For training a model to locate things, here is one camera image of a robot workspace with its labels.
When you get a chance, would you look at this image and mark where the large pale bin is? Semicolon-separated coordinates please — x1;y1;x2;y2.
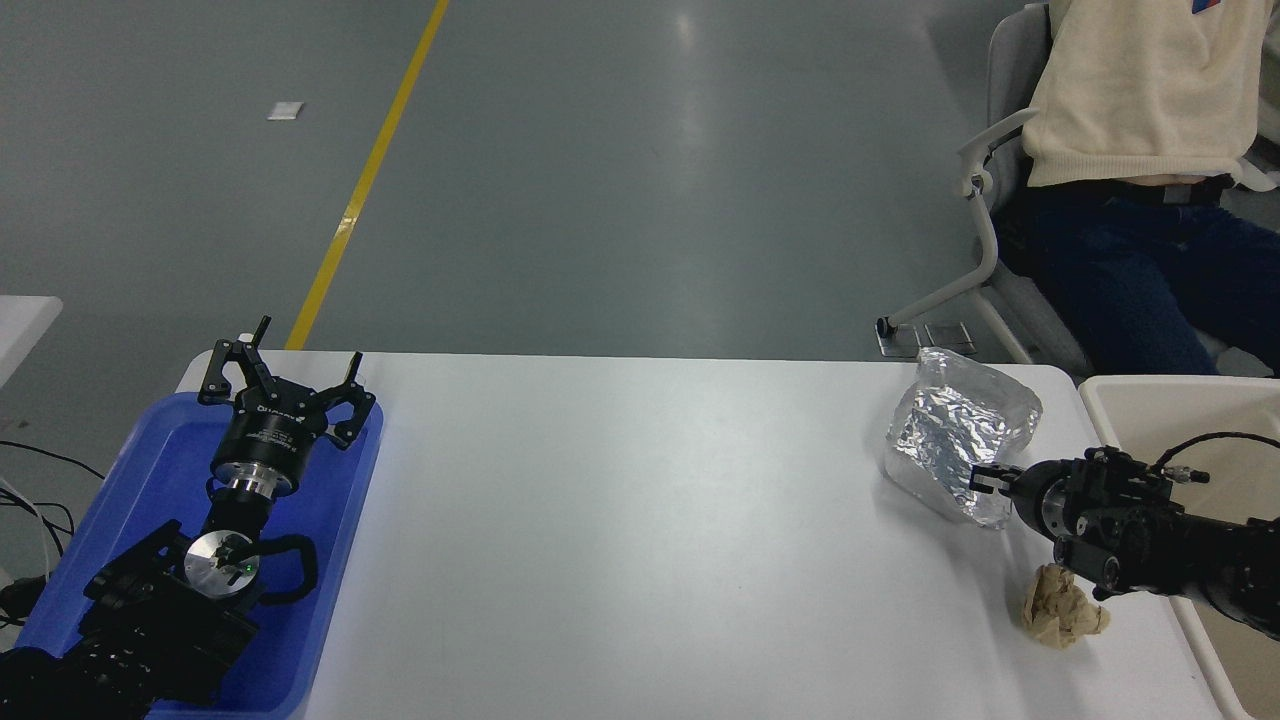
1078;375;1280;720

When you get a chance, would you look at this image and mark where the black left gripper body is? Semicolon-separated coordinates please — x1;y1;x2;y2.
211;380;331;494

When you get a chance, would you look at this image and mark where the blue plastic tray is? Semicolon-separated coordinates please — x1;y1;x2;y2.
14;392;385;720

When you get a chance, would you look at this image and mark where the person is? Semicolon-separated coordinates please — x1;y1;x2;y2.
1018;0;1280;378

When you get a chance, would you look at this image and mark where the white cable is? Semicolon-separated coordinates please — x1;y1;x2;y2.
0;478;53;583

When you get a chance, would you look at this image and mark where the white side table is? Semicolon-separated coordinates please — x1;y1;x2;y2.
0;296;63;387

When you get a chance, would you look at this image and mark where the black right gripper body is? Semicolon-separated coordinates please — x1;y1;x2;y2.
1008;460;1052;537

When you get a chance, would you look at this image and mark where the crumpled tan paper ball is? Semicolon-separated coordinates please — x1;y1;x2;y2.
1021;563;1111;650

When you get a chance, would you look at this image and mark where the grey office chair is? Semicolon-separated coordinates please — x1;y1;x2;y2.
877;3;1280;376

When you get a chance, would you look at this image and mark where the foil tray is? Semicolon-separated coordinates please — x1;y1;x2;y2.
885;347;1043;529

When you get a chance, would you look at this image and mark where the black cable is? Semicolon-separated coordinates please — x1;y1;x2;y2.
0;440;106;626

